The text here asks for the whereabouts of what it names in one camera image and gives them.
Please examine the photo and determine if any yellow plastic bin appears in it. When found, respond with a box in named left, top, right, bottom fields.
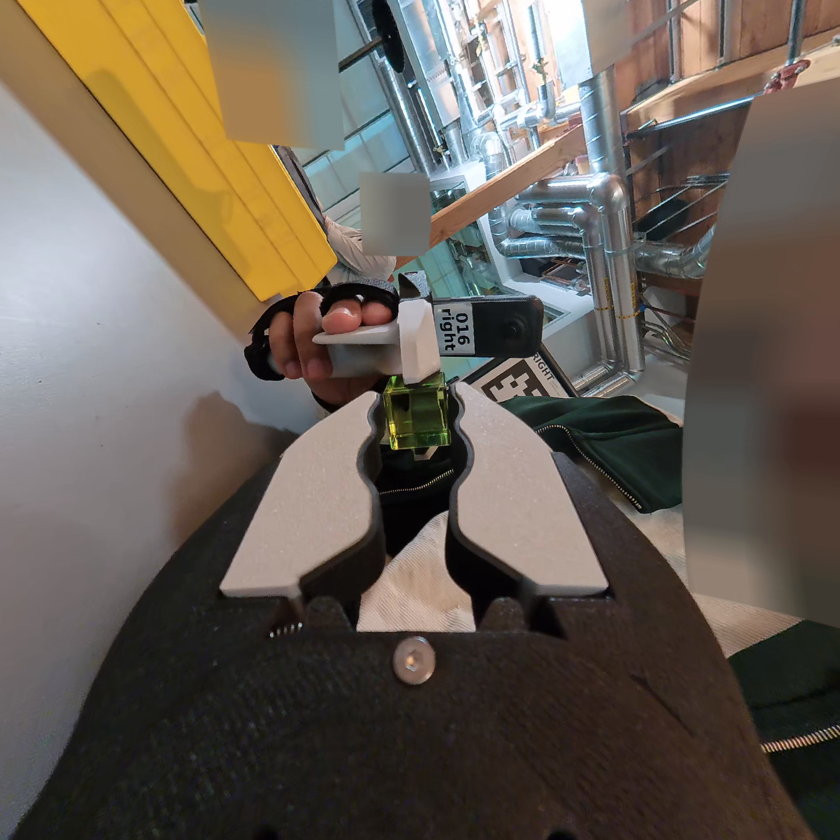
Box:
left=16, top=0, right=339, bottom=303

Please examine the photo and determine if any wooden ceiling beam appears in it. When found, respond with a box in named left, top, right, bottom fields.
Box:
left=430, top=125, right=588, bottom=247

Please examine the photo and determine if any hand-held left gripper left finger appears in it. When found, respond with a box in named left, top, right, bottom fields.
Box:
left=218, top=392, right=388, bottom=599

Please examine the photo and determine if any black marker sign board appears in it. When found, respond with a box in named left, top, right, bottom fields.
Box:
left=462, top=354, right=578, bottom=401

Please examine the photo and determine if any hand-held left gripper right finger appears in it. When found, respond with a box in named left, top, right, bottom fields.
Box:
left=446, top=382, right=610, bottom=598

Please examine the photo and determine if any silver ventilation duct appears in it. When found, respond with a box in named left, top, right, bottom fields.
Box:
left=492, top=66, right=716, bottom=395

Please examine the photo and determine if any clear green cube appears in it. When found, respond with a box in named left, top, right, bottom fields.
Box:
left=382, top=372, right=454, bottom=450

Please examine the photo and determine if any person's right hand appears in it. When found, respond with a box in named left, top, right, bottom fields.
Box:
left=266, top=292, right=398, bottom=406

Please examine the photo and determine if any dark green zip jacket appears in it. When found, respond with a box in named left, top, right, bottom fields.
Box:
left=377, top=394, right=840, bottom=840

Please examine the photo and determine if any red pipe clamp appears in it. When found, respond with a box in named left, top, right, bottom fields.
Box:
left=764, top=59, right=811, bottom=93

